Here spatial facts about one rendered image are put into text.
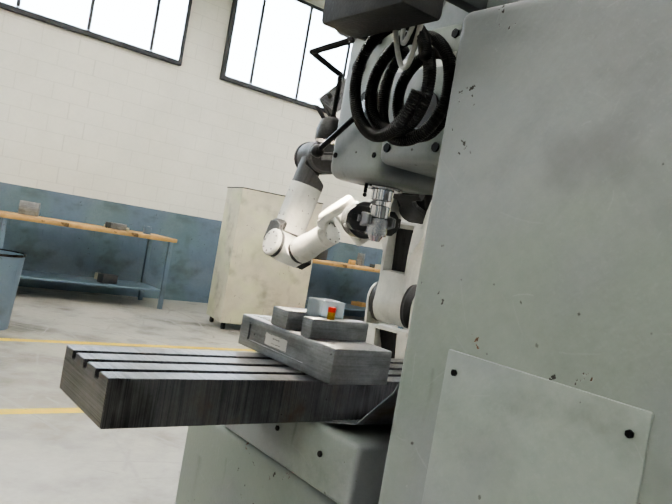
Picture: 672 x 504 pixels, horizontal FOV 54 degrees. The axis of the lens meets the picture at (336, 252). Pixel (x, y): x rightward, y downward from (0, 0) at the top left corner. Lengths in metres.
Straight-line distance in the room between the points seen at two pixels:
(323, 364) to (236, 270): 6.25
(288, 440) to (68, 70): 7.90
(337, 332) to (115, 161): 7.86
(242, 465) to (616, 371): 0.95
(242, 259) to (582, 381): 6.79
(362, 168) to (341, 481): 0.61
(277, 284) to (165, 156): 2.66
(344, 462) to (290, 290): 6.58
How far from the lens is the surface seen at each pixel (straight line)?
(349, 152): 1.43
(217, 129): 9.67
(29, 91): 8.86
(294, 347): 1.37
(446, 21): 1.31
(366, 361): 1.32
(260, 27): 10.08
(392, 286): 2.12
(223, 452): 1.63
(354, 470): 1.24
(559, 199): 0.89
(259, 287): 7.63
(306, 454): 1.34
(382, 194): 1.45
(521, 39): 1.01
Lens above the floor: 1.17
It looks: 1 degrees down
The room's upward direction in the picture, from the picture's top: 10 degrees clockwise
